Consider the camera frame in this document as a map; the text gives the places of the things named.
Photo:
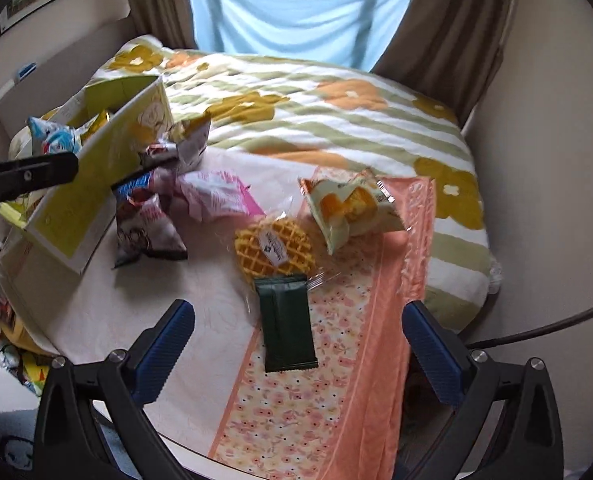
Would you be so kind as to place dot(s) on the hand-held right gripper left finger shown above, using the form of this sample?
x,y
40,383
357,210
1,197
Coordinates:
x,y
164,350

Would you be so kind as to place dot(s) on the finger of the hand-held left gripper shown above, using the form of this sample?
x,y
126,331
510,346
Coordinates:
x,y
26,177

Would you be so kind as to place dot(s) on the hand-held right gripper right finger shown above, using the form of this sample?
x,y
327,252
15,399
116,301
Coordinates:
x,y
434,355

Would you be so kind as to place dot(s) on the blue and white snack packet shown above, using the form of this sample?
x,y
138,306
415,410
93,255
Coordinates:
x,y
56,137

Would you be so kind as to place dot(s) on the yellow-green cardboard box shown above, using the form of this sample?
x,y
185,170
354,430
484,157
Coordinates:
x,y
86,195

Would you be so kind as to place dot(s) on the yellow snack packet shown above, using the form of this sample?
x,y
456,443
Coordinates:
x,y
96,122

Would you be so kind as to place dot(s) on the dark green snack packet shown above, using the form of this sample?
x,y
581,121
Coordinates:
x,y
286,325

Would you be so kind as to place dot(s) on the white folding table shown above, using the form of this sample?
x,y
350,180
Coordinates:
x,y
201,285

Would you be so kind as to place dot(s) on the white headboard item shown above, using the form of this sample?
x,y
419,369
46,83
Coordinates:
x,y
5,92

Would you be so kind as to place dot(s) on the dark blue snack packet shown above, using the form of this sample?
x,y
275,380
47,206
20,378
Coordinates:
x,y
131,185

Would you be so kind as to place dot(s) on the blue headboard item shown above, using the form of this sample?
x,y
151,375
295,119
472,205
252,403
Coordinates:
x,y
26,71

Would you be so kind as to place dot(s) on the peach floral cloth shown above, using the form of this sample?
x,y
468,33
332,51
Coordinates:
x,y
336,400

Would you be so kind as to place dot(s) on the grey headboard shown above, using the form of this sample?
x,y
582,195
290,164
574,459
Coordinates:
x,y
66,67

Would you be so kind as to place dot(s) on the dark cartoon snack packet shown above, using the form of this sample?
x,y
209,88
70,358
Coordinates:
x,y
149,232

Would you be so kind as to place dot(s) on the red and white snack packet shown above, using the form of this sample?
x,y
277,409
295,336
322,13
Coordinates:
x,y
159,152

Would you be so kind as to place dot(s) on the pale lilac snack packet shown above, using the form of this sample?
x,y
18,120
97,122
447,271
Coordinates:
x,y
165,182

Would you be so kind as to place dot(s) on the colourful snack bag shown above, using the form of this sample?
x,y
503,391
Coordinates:
x,y
24,367

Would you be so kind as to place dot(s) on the waffle in clear wrapper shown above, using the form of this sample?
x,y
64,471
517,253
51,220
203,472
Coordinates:
x,y
271,250

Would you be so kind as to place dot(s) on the pink snack packet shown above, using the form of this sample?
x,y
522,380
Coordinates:
x,y
216,195

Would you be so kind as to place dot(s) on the small white snack packet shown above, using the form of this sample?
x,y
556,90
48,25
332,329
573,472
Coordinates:
x,y
191,145

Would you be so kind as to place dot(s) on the orange cake snack packet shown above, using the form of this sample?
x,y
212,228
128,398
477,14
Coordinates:
x,y
351,205

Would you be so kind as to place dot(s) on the blue cartoon rug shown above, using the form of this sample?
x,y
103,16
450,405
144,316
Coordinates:
x,y
11,447

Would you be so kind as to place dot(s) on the brown curtain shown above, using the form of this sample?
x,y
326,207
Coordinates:
x,y
451,35
159,0

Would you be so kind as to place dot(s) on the floral striped blanket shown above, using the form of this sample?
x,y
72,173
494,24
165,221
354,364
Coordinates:
x,y
326,125

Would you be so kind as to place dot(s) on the light blue cloth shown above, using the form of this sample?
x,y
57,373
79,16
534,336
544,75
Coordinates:
x,y
296,15

